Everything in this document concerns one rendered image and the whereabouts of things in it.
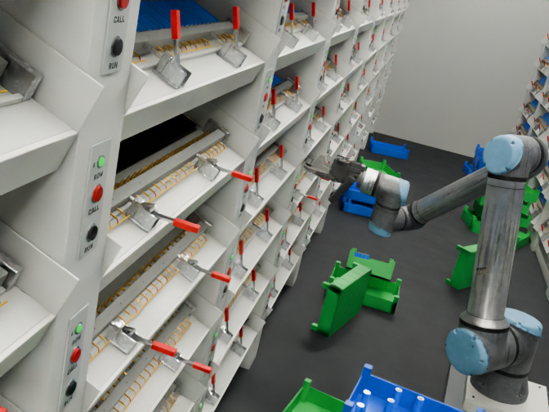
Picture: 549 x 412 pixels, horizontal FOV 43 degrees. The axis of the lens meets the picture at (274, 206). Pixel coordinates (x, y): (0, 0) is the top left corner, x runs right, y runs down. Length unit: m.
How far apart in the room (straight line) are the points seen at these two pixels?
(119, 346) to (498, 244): 1.39
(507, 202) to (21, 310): 1.65
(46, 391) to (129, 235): 0.23
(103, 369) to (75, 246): 0.30
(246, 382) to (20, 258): 1.64
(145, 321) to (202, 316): 0.41
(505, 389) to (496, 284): 0.40
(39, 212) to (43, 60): 0.14
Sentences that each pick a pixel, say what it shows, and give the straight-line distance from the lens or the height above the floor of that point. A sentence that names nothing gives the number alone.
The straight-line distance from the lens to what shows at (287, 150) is 2.05.
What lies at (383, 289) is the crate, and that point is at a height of 0.01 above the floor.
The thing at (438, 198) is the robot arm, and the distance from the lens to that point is 2.47.
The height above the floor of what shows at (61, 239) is 0.99.
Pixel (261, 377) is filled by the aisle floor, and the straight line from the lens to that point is 2.34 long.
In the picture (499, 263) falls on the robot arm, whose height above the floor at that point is 0.58.
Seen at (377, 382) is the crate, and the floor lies 0.36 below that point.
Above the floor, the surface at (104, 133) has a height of 1.08.
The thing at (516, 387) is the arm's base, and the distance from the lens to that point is 2.43.
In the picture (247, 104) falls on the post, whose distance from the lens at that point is 1.32.
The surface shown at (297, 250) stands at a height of 0.17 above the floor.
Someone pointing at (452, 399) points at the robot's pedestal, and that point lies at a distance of 2.44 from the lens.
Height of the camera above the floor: 1.28
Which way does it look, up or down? 19 degrees down
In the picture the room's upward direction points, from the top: 13 degrees clockwise
